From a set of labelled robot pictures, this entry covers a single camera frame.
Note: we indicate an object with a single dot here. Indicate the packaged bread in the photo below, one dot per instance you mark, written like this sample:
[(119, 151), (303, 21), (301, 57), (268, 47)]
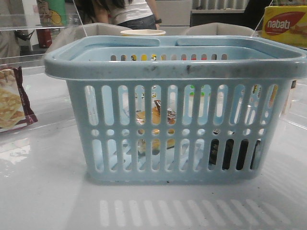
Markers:
[(156, 119)]

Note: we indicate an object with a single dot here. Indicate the black tissue pack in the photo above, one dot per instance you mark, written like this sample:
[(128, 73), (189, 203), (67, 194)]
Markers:
[(228, 153)]

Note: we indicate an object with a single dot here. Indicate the light blue plastic basket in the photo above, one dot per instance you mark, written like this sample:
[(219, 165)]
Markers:
[(221, 87)]

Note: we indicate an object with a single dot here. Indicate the white box behind basket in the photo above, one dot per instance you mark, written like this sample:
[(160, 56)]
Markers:
[(288, 101)]

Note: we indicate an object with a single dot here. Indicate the yellow paper cup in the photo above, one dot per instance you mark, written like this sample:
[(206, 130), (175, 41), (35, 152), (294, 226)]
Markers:
[(143, 32)]

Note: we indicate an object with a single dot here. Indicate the grey armchair right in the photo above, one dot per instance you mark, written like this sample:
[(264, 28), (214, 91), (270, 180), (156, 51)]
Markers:
[(218, 29)]

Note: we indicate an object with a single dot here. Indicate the grey armchair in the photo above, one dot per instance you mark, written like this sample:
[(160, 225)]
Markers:
[(72, 34), (218, 29)]

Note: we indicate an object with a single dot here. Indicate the grey armchair left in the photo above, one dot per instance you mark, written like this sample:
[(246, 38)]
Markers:
[(72, 34)]

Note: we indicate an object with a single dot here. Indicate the red fire extinguisher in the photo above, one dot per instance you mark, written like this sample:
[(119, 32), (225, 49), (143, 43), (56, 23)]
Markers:
[(44, 38)]

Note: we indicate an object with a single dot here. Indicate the brown cracker snack bag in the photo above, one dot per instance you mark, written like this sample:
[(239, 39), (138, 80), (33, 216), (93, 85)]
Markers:
[(15, 110)]

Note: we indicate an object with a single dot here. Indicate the yellow cartoon poster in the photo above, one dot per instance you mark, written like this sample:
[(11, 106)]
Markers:
[(52, 12)]

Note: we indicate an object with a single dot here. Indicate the clear acrylic shelf left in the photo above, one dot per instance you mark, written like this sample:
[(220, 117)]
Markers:
[(32, 23)]

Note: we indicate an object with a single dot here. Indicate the yellow nabati wafer box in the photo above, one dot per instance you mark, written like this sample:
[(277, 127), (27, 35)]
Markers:
[(286, 24)]

